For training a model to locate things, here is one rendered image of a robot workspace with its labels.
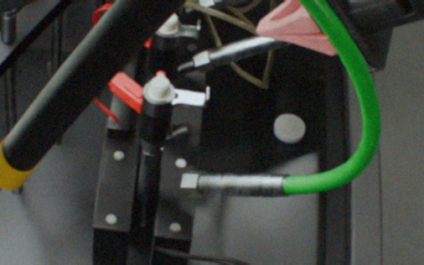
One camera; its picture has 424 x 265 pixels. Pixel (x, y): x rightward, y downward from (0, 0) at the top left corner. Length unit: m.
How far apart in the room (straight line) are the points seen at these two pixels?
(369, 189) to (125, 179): 0.27
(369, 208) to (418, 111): 1.42
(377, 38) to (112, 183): 0.36
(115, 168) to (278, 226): 0.25
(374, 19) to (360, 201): 0.38
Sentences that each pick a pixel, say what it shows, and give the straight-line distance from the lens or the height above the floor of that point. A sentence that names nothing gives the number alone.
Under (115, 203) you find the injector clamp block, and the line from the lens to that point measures 0.98.
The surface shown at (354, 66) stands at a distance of 0.62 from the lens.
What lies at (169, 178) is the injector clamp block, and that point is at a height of 0.98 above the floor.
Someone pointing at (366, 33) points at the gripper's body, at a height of 1.29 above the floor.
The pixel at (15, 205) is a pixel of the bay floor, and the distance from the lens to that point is 1.15.
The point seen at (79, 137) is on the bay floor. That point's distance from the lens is 1.21.
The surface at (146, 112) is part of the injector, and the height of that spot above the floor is 1.12.
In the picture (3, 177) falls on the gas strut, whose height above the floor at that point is 1.46.
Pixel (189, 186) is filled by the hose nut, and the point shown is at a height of 1.15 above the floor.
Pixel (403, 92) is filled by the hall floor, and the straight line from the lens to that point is 2.49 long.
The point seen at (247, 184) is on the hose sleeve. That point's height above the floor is 1.18.
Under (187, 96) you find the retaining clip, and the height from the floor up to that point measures 1.13.
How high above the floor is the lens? 1.80
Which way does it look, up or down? 52 degrees down
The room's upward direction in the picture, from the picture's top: 12 degrees clockwise
